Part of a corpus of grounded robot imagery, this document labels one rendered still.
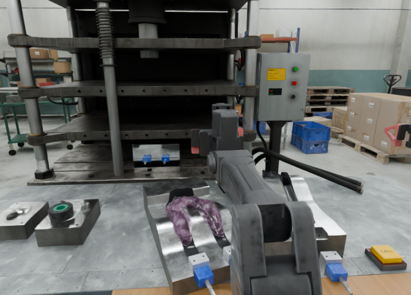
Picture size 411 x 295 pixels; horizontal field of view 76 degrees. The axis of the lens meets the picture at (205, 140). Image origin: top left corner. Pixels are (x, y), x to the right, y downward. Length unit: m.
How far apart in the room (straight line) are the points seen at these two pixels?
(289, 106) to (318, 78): 6.39
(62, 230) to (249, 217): 0.83
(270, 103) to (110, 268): 1.20
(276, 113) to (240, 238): 1.39
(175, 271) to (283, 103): 1.18
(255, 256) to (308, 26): 7.74
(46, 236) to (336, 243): 0.95
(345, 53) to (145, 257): 7.86
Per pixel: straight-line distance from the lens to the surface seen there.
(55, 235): 1.07
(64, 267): 0.99
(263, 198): 0.35
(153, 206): 1.07
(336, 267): 0.91
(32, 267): 1.04
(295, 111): 1.70
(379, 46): 8.80
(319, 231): 0.99
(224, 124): 0.54
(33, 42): 1.62
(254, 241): 0.31
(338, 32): 8.26
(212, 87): 1.49
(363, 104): 5.17
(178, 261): 0.83
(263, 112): 1.63
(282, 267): 0.34
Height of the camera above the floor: 1.40
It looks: 16 degrees down
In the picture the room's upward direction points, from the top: straight up
